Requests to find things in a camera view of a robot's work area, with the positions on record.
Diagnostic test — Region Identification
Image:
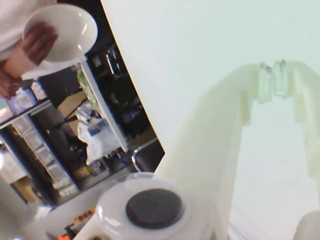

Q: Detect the person bare hand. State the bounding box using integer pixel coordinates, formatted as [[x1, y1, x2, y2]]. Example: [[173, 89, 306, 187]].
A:
[[21, 21, 59, 67]]

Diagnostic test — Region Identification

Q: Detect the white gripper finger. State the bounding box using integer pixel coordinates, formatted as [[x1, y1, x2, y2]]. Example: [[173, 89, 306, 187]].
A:
[[74, 62, 273, 240], [273, 58, 320, 240]]

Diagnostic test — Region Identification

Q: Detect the person torso white shirt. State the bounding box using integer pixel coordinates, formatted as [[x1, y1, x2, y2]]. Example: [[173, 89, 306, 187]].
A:
[[0, 0, 59, 61]]

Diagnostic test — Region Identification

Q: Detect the cluttered storage shelf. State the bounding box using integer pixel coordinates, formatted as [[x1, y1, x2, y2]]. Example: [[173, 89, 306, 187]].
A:
[[0, 56, 131, 210]]

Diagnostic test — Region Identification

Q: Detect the person bare forearm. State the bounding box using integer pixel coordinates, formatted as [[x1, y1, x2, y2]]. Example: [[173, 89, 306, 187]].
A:
[[3, 47, 39, 80]]

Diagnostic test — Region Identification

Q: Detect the white plate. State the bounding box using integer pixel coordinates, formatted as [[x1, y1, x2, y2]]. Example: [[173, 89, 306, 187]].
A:
[[22, 4, 99, 63]]

